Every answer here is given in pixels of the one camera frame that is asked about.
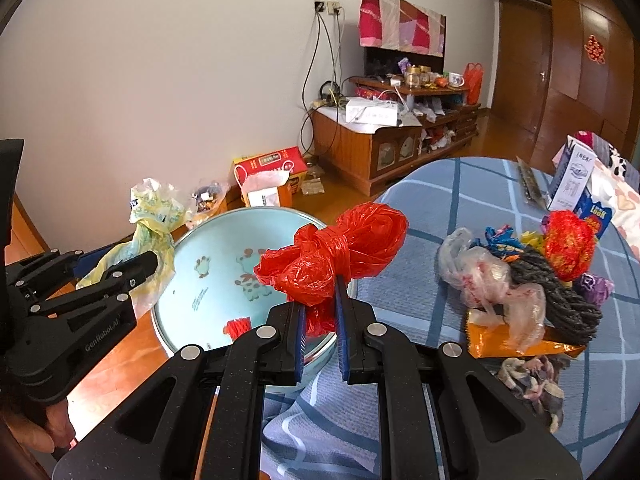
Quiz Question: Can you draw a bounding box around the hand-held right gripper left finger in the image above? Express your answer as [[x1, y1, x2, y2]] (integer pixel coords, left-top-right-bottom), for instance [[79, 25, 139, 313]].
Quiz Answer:
[[52, 303, 307, 480]]

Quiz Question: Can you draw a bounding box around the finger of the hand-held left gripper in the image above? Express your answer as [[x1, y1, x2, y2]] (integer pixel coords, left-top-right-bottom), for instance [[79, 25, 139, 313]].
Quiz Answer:
[[5, 250, 160, 302], [27, 279, 137, 318]]

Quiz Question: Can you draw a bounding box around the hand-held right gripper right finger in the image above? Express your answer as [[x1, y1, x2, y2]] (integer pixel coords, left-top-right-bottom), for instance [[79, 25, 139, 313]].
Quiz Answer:
[[334, 276, 584, 480]]

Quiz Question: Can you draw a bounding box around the yellow white plastic bag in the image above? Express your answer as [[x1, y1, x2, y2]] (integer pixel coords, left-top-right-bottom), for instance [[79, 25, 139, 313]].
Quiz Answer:
[[76, 177, 187, 317]]

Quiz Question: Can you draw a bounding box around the light blue enamel basin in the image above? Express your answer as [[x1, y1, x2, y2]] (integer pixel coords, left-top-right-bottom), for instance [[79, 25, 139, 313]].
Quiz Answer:
[[151, 207, 352, 396]]

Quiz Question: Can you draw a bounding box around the red plastic bag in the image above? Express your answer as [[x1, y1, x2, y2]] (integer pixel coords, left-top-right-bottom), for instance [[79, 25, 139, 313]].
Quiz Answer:
[[254, 202, 410, 337]]

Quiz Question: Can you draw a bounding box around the orange snack wrapper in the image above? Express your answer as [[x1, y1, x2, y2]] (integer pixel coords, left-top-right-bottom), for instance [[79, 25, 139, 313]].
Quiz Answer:
[[466, 307, 587, 360]]

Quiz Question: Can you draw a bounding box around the clear plastic bag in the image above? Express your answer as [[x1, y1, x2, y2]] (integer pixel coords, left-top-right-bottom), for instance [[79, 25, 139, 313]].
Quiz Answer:
[[438, 227, 547, 354]]

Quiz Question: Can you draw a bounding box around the purple foil wrapper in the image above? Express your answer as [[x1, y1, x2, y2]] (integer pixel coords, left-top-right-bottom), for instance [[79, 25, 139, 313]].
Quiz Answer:
[[572, 272, 616, 309]]

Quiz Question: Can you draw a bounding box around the person's left hand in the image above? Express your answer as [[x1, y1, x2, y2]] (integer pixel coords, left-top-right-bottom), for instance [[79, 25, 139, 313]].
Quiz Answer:
[[0, 385, 76, 461]]

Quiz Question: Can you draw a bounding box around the small red bag in basin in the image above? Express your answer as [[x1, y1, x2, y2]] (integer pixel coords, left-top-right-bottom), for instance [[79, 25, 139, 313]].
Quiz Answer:
[[222, 316, 251, 339]]

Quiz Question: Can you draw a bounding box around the yellow bucket with plastic liner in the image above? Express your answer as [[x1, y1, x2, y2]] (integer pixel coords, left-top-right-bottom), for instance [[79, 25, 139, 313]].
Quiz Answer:
[[186, 181, 232, 228]]

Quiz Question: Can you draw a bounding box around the white labelled packet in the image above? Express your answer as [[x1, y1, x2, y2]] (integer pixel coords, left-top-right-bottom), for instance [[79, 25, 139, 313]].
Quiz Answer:
[[247, 187, 281, 209]]

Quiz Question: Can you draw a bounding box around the white face mask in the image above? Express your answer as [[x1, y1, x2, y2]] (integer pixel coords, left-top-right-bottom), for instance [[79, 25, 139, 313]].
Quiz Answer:
[[238, 168, 292, 193]]

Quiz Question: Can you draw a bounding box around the blue plaid bedsheet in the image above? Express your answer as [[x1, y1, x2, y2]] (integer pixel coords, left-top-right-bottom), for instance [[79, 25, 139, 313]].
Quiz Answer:
[[260, 156, 640, 480]]

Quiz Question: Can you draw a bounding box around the red cardboard box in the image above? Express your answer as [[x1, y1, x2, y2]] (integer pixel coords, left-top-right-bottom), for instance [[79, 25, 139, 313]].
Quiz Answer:
[[231, 147, 308, 196]]

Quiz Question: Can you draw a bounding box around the blue candy wrapper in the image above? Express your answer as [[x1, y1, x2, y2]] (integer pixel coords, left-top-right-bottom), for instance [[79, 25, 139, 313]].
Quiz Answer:
[[484, 226, 526, 264]]

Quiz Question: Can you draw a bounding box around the wooden television cabinet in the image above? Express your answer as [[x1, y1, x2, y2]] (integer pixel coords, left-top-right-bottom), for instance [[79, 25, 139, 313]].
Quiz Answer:
[[311, 76, 482, 197]]

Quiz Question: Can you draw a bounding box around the grey yarn bundle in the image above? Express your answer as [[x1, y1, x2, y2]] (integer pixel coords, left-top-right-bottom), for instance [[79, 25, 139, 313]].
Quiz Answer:
[[507, 250, 604, 345]]

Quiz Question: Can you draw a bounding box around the pile of crumpled papers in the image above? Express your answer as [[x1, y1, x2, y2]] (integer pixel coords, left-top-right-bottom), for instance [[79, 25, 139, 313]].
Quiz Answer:
[[417, 100, 459, 154]]

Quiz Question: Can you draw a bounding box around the white appliance box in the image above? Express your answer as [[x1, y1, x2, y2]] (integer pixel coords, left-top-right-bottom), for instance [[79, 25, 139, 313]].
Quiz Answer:
[[345, 99, 401, 127]]

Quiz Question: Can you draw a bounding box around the red orange crinkled wrapper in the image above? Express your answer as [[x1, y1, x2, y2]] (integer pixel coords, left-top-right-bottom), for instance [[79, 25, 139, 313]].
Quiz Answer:
[[542, 210, 597, 282]]

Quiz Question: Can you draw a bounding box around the silver strip wrapper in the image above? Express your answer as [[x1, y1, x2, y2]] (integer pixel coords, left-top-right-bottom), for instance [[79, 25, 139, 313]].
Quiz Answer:
[[516, 156, 551, 209]]

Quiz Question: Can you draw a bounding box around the white blue carton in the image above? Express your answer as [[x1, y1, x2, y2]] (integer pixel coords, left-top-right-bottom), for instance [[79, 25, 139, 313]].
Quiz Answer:
[[546, 136, 597, 212]]

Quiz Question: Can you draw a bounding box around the small blue box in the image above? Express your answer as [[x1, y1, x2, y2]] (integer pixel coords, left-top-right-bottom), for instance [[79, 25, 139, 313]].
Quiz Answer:
[[575, 192, 615, 239]]

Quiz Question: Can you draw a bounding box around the black television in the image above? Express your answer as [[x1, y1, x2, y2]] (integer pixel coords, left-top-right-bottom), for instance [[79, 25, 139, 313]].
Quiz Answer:
[[363, 46, 446, 82]]

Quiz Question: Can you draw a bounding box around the red orange carrier bag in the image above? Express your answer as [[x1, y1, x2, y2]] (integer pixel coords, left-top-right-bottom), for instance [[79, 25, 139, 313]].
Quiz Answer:
[[463, 62, 485, 106]]

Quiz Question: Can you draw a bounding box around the pink heart print quilt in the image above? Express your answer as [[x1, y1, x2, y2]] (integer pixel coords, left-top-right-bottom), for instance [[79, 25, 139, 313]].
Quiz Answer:
[[552, 147, 640, 261]]

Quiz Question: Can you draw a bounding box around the magenta pillow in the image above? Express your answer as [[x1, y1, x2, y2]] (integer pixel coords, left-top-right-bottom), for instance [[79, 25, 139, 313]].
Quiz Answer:
[[574, 130, 609, 152]]

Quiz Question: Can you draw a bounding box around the cow print cloth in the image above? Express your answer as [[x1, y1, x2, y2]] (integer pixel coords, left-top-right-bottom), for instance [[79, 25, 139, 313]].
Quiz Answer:
[[606, 154, 632, 178]]

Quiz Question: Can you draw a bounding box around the brown wooden wardrobe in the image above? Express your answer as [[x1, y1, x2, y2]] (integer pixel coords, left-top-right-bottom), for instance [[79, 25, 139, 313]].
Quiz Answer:
[[479, 0, 640, 171]]

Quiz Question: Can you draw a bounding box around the red pink patterned cloth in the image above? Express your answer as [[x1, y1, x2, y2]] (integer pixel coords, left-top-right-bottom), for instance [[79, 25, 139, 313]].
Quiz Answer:
[[358, 0, 447, 58]]

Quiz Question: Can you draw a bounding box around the brown wooden door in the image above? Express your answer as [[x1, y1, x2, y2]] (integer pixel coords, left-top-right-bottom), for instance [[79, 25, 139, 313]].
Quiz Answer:
[[492, 0, 554, 136]]

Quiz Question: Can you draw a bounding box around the red paper cutout decoration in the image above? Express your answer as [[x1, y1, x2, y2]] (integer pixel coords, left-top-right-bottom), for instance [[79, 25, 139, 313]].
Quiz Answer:
[[582, 35, 607, 65]]

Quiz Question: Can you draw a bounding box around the black power cable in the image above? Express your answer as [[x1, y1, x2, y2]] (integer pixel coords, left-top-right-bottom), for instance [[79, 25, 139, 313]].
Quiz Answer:
[[299, 10, 337, 157]]

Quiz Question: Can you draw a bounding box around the white power cable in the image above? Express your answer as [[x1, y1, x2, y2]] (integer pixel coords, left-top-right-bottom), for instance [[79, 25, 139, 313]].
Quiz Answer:
[[327, 10, 350, 107]]

